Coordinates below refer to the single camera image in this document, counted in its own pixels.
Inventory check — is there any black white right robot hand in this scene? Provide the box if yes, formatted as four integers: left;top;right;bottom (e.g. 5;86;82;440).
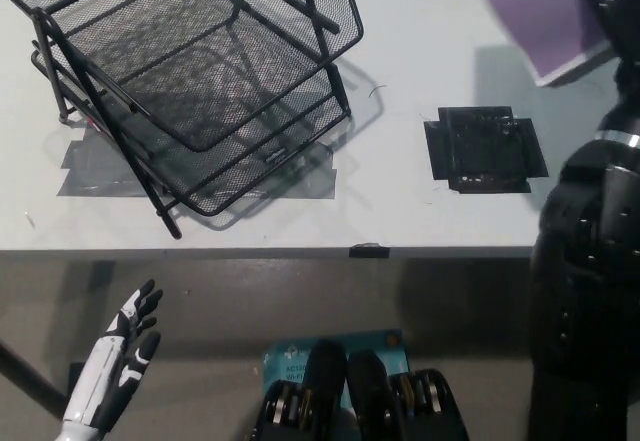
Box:
579;0;640;62

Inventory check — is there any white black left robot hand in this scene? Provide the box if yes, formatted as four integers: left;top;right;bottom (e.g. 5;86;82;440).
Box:
60;279;165;433

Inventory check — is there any black mesh two-tier file tray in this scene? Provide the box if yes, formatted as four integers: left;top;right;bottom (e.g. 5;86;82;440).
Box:
0;0;365;240

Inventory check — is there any black slanted table leg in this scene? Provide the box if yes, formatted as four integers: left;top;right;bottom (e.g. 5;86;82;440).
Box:
0;338;69;420

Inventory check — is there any grey tape patch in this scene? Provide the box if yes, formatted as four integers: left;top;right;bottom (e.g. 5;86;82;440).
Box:
56;125;335;201

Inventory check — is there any black tape square patch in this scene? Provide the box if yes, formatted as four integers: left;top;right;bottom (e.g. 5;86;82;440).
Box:
423;105;549;195

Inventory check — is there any teal wifi router box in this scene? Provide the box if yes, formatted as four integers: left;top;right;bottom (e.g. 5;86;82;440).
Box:
262;329;405;407

